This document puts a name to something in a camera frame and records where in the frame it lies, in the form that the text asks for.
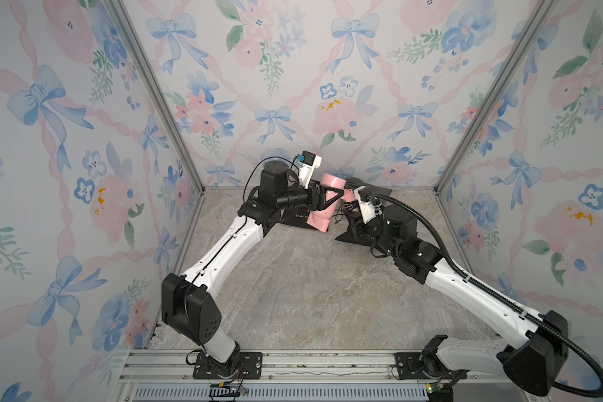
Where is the aluminium front rail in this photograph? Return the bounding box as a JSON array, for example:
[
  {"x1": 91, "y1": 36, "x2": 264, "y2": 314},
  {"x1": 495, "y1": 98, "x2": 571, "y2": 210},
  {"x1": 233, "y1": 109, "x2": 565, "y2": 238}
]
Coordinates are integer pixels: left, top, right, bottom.
[{"x1": 111, "y1": 349, "x2": 537, "y2": 401}]

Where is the grey drawstring pouch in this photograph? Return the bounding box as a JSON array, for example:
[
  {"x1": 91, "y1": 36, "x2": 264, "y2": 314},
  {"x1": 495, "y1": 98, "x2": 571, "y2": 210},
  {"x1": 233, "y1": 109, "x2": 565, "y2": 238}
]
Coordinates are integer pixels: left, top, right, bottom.
[{"x1": 345, "y1": 177, "x2": 392, "y2": 196}]

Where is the black corrugated cable conduit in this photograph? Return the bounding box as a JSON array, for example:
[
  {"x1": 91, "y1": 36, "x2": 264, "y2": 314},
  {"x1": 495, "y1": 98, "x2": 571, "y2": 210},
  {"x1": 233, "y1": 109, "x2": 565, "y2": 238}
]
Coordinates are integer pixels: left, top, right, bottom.
[{"x1": 376, "y1": 193, "x2": 603, "y2": 399}]

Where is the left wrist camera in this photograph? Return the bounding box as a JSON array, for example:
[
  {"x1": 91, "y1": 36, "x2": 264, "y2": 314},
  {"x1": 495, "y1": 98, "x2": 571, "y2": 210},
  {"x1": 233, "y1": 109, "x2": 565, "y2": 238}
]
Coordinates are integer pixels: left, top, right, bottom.
[{"x1": 295, "y1": 151, "x2": 323, "y2": 189}]

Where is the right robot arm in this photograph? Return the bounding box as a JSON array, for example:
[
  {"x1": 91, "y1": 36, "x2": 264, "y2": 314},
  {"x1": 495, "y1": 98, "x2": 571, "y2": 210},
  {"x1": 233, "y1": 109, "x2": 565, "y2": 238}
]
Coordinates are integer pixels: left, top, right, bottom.
[{"x1": 338, "y1": 196, "x2": 570, "y2": 396}]

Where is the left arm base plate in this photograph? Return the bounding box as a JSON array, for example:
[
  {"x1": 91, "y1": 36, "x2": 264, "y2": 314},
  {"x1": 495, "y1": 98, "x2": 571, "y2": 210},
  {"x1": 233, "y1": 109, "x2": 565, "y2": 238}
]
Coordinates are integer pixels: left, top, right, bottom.
[{"x1": 190, "y1": 352, "x2": 264, "y2": 381}]

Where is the black pouch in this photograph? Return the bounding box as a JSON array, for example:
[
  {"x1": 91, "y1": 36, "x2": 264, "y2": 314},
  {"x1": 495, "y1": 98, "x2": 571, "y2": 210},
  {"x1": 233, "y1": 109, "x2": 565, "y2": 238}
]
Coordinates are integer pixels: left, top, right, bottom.
[
  {"x1": 280, "y1": 206, "x2": 314, "y2": 229},
  {"x1": 336, "y1": 204, "x2": 373, "y2": 246}
]

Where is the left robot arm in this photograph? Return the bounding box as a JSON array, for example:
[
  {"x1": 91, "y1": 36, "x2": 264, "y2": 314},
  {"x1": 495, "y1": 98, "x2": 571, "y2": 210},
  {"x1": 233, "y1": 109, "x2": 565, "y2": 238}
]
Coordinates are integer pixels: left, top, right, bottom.
[{"x1": 161, "y1": 158, "x2": 346, "y2": 368}]

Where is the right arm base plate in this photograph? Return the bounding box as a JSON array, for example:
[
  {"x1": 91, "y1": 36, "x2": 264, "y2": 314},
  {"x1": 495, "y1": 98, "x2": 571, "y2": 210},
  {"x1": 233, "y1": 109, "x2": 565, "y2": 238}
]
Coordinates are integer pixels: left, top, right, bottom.
[{"x1": 394, "y1": 352, "x2": 467, "y2": 382}]

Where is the pink hair dryer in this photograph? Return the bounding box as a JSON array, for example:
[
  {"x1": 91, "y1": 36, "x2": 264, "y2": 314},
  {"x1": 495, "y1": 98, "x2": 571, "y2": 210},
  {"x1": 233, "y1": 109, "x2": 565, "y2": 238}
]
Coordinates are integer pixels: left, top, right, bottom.
[{"x1": 307, "y1": 174, "x2": 358, "y2": 232}]

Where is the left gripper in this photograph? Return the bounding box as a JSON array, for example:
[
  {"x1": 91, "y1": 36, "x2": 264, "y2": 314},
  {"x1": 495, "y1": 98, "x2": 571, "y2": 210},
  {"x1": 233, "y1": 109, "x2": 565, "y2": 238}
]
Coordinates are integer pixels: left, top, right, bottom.
[{"x1": 279, "y1": 181, "x2": 343, "y2": 214}]

